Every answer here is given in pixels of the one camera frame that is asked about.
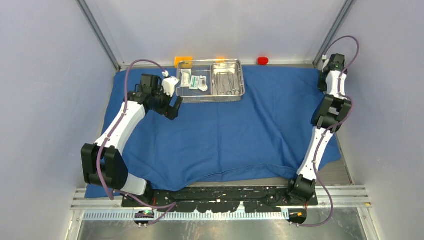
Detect green white sterile packet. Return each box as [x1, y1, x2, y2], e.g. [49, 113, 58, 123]
[189, 75, 200, 90]

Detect clear syringe packet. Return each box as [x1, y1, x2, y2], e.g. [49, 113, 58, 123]
[197, 76, 208, 92]

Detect metal mesh instrument basket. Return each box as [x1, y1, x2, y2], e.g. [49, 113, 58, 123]
[175, 59, 242, 103]

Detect steel surgical scissors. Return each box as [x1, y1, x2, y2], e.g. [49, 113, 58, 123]
[216, 72, 226, 96]

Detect steel surgical forceps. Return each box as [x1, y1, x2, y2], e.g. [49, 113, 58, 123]
[227, 72, 240, 95]

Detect blue surgical drape cloth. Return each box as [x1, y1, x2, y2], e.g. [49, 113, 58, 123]
[85, 64, 342, 199]

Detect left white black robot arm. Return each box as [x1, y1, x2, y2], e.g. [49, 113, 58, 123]
[81, 72, 183, 207]

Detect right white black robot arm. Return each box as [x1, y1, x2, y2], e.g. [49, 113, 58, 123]
[285, 53, 353, 205]

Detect large yellow plastic block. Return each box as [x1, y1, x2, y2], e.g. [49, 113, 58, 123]
[174, 56, 193, 69]

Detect stainless steel inner tray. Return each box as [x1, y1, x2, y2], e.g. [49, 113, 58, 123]
[210, 60, 245, 98]

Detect small yellow plastic block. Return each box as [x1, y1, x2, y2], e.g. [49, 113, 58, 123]
[215, 57, 226, 63]

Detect red plastic object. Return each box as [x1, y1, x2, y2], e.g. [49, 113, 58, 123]
[256, 56, 269, 66]

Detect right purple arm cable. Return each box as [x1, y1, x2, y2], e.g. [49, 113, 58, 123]
[289, 35, 361, 228]

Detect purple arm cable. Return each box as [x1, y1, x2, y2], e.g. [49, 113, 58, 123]
[289, 35, 361, 228]
[96, 59, 178, 227]

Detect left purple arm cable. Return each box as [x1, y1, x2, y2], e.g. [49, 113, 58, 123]
[96, 59, 178, 227]

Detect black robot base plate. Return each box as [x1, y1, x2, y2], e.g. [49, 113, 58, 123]
[120, 186, 318, 213]

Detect aluminium frame rail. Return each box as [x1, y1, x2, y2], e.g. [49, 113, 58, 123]
[70, 185, 372, 211]

